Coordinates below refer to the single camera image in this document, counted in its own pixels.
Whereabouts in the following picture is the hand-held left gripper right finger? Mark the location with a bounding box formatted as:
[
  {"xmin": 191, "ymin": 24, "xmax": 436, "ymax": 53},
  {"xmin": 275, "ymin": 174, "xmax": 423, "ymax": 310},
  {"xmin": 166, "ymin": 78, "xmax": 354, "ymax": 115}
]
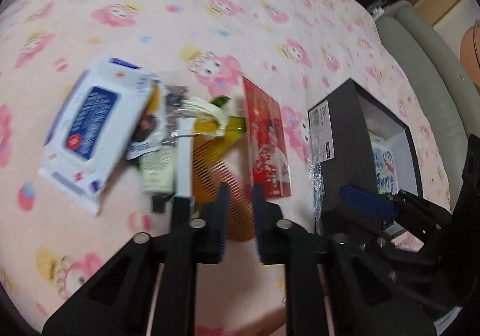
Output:
[{"xmin": 252, "ymin": 184, "xmax": 437, "ymax": 336}]

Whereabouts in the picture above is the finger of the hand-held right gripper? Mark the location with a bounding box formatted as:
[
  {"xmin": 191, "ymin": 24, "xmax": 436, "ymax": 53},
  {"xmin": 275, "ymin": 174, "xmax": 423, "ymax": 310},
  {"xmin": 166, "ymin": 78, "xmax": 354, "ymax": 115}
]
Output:
[
  {"xmin": 359, "ymin": 234, "xmax": 444, "ymax": 266},
  {"xmin": 339, "ymin": 185, "xmax": 451, "ymax": 244}
]

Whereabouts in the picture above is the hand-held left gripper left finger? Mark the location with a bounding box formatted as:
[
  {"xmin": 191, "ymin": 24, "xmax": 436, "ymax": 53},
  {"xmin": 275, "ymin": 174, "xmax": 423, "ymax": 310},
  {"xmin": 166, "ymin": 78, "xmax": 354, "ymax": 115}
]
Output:
[{"xmin": 42, "ymin": 183, "xmax": 231, "ymax": 336}]

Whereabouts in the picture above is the brown wooden comb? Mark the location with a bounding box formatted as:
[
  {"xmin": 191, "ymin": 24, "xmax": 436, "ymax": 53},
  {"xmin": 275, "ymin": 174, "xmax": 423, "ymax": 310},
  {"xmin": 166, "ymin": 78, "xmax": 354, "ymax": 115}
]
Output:
[{"xmin": 191, "ymin": 136, "xmax": 258, "ymax": 244}]

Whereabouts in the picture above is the black cardboard box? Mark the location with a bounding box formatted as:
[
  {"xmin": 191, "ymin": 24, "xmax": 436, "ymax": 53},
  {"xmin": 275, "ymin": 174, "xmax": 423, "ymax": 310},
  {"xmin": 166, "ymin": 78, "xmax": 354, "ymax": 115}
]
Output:
[{"xmin": 307, "ymin": 78, "xmax": 425, "ymax": 236}]

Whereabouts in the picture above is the red printed envelope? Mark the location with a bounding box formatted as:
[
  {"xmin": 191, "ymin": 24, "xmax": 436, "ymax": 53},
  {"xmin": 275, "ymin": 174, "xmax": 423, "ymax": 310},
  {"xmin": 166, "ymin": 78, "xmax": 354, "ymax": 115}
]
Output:
[{"xmin": 242, "ymin": 75, "xmax": 293, "ymax": 199}]

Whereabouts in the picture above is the white blue printed packet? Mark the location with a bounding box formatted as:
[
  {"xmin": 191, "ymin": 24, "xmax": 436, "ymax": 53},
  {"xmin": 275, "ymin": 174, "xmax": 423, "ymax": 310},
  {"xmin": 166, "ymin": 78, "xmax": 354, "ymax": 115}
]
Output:
[{"xmin": 369, "ymin": 132, "xmax": 399, "ymax": 196}]

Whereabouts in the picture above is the clear plastic wrap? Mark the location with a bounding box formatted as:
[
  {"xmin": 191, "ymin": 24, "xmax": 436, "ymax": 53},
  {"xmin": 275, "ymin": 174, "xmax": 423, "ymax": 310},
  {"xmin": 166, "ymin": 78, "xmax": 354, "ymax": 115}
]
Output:
[{"xmin": 305, "ymin": 155, "xmax": 328, "ymax": 236}]

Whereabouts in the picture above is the white toothbrush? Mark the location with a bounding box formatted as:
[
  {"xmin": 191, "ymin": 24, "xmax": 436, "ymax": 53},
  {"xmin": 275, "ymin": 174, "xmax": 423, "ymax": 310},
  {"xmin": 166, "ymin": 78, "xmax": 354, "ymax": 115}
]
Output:
[{"xmin": 175, "ymin": 116, "xmax": 194, "ymax": 198}]

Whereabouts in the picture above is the cream tube with black cap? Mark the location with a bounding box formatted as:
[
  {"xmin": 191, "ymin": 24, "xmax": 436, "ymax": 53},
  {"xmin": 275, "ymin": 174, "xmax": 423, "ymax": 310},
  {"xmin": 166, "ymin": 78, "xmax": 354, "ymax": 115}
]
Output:
[{"xmin": 140, "ymin": 144, "xmax": 178, "ymax": 213}]

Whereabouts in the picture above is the yellow green snack packet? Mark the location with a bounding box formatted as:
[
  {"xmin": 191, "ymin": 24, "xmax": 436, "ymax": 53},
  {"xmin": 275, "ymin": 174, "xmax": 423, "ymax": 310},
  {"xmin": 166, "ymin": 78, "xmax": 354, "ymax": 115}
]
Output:
[{"xmin": 193, "ymin": 96, "xmax": 249, "ymax": 157}]

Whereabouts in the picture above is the brown white sachet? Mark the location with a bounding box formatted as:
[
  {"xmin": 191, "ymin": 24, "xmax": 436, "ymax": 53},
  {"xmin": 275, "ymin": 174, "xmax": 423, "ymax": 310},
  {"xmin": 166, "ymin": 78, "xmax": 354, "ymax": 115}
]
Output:
[{"xmin": 125, "ymin": 75, "xmax": 168, "ymax": 161}]

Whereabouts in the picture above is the silver foil packet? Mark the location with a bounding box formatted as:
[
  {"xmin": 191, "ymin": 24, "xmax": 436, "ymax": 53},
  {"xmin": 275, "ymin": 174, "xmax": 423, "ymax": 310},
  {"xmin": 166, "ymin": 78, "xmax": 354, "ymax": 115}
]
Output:
[{"xmin": 163, "ymin": 85, "xmax": 192, "ymax": 146}]

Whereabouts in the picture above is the grey sofa cushion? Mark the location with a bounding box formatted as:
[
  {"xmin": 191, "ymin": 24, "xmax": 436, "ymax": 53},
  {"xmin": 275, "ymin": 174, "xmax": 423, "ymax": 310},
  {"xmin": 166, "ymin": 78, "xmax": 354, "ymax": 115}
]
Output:
[{"xmin": 375, "ymin": 0, "xmax": 480, "ymax": 157}]

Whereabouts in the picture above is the white blue wet wipes pack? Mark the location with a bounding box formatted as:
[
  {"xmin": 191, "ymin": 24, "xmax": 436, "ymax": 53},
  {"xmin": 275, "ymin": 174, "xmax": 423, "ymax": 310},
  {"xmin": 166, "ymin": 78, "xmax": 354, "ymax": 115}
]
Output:
[{"xmin": 38, "ymin": 53, "xmax": 159, "ymax": 217}]

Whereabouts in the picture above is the brown round object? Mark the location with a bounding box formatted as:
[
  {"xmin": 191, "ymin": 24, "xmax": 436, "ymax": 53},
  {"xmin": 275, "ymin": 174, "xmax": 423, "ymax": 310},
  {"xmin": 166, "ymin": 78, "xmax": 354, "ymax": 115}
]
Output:
[{"xmin": 460, "ymin": 18, "xmax": 480, "ymax": 71}]

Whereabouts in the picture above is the pink printed blanket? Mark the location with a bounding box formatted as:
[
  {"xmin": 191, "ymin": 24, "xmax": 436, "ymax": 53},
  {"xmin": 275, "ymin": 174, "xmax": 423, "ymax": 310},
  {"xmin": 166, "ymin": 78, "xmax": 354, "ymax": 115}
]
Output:
[{"xmin": 0, "ymin": 0, "xmax": 455, "ymax": 336}]

